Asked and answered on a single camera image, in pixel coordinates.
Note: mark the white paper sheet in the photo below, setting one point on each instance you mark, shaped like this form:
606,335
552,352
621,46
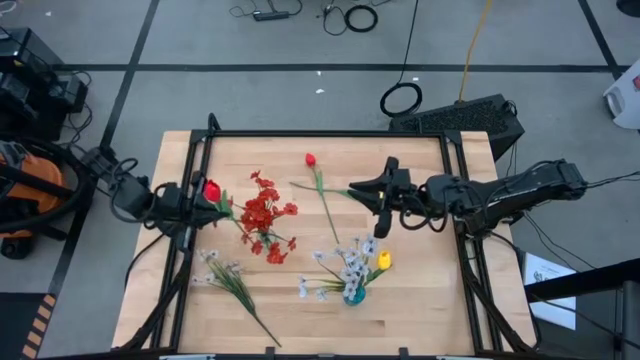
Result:
545,295

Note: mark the red artificial flower spray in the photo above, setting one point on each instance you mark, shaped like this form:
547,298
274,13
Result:
275,255
257,217

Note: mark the white artificial flower spray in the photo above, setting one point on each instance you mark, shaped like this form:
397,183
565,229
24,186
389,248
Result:
352,270
230,282

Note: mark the black metal stand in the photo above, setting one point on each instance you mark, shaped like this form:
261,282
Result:
575,281

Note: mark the red artificial tulip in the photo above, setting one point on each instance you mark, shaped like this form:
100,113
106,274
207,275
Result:
212,191
310,160

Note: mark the white plastic device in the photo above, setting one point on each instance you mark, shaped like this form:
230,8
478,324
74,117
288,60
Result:
625,100

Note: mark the black metal table frame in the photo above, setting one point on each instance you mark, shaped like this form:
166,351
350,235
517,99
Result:
325,133

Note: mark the black perforated computer tower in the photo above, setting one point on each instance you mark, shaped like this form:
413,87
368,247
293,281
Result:
460,117

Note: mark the blue diamond-pattern glass vase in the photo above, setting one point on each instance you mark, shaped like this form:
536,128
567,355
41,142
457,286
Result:
357,298

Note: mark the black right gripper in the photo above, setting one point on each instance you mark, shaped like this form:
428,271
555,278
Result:
400,192

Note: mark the small black box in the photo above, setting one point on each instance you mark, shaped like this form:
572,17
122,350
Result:
67,92

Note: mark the orange vacuum cleaner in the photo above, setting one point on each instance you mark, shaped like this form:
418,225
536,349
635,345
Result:
45,167

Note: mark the black power strip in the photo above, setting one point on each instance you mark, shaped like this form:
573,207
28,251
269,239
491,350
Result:
270,16

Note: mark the black equipment case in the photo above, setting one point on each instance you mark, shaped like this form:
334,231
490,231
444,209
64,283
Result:
25,55

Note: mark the black round object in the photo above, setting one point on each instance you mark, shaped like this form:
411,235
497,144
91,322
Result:
630,6

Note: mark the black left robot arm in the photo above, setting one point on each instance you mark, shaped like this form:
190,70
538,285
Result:
130,192

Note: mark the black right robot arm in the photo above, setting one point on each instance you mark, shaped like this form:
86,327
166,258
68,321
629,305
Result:
525,190

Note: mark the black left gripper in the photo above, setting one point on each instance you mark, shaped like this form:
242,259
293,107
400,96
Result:
177,205

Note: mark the yellow artificial tulip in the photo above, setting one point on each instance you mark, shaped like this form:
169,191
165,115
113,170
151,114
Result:
384,260
345,192

